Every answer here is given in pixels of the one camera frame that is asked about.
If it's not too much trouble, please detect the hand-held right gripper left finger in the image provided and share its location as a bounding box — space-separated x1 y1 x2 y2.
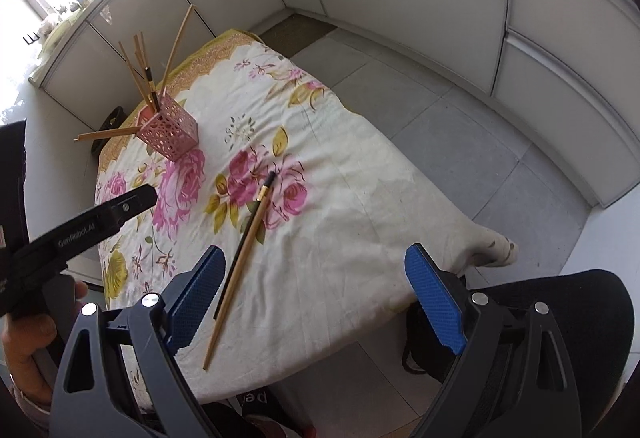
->
50 245 226 438

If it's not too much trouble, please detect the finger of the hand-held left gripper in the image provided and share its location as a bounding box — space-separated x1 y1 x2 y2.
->
92 184 158 230

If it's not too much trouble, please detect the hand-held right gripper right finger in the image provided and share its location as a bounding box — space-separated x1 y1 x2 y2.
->
404 243 583 438

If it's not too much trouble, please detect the pink perforated chopstick holder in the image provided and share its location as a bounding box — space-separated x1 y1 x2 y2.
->
136 93 200 163

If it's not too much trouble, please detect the black chopstick with gold band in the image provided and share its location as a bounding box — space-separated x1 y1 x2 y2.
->
144 66 161 113
213 171 278 320

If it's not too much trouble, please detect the person's left hand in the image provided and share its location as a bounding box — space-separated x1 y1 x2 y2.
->
1 279 89 409

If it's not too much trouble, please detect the black bag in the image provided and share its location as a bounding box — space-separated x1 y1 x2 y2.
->
91 106 127 155

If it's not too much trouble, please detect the floral tablecloth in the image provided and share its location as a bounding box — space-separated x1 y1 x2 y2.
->
94 29 520 411

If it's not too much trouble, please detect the black slipper with white print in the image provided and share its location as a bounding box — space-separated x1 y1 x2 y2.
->
241 389 282 424

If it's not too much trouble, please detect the brown floor mat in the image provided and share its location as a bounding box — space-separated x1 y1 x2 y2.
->
248 13 337 53

